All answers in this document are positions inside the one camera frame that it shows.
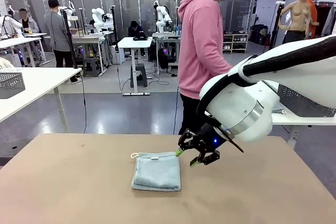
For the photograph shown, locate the black round floor base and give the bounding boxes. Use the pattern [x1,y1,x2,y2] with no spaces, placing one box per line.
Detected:
[0,137,34,159]

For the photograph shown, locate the black tripod with white head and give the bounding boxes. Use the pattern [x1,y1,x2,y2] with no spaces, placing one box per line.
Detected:
[268,1,286,51]

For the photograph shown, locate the dark clothes on rack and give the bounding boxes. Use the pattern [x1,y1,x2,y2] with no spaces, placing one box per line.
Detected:
[313,2,336,38]

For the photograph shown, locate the white side table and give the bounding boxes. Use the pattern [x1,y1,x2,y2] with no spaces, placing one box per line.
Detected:
[270,81,336,152]
[0,67,82,133]

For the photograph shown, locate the bare beige mannequin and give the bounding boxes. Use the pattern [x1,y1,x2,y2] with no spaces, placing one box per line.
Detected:
[278,0,313,44]

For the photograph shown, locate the seated person in grey jacket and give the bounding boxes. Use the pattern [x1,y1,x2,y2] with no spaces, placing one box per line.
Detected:
[18,8,40,35]

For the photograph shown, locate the black camera tripod pole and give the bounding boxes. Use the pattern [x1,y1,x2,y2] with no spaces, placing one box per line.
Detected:
[109,5,119,49]
[59,8,79,69]

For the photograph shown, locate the mannequin with orange shirt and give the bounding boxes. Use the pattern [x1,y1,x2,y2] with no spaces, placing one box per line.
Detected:
[306,0,320,39]

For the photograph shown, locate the white background work table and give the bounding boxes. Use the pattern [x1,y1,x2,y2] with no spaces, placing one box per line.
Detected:
[0,36,45,68]

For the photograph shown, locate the low shoe shelf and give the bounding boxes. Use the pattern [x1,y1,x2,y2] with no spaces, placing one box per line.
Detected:
[223,33,249,55]

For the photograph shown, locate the blue terry towel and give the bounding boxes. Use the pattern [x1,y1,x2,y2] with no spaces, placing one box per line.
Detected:
[130,151,182,192]

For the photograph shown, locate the thin black hanging cable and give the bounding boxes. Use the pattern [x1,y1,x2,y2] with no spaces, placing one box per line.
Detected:
[80,76,88,134]

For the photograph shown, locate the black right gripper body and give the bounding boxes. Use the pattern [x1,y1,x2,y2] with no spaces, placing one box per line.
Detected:
[195,123,228,154]

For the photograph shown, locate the person's right forearm pink sleeve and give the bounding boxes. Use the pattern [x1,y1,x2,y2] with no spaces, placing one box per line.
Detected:
[207,55,235,78]

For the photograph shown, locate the grey perforated plastic basket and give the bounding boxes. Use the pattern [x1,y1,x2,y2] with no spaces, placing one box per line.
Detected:
[277,83,336,118]
[0,72,26,100]

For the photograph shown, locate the black right arm cable sleeve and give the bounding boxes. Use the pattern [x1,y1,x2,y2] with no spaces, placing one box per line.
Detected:
[196,35,336,120]

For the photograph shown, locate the black step stool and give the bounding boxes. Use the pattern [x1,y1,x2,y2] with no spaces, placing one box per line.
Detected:
[130,63,149,89]

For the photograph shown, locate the white standing desk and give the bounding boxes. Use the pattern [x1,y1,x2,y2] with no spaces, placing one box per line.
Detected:
[117,37,153,97]

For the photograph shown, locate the grey step stool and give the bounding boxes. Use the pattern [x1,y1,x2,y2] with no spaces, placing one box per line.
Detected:
[83,56,102,78]

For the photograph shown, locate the standing person in grey shirt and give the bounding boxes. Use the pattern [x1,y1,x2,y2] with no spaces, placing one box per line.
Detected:
[44,0,82,84]

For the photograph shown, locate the black bags pile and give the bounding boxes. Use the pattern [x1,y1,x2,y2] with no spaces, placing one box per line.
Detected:
[249,24,270,46]

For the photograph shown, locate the person in pink hoodie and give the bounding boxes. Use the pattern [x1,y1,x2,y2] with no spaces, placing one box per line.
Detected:
[177,0,235,136]

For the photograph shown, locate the seated person in black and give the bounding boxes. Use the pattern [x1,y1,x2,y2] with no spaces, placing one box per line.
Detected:
[128,20,145,41]

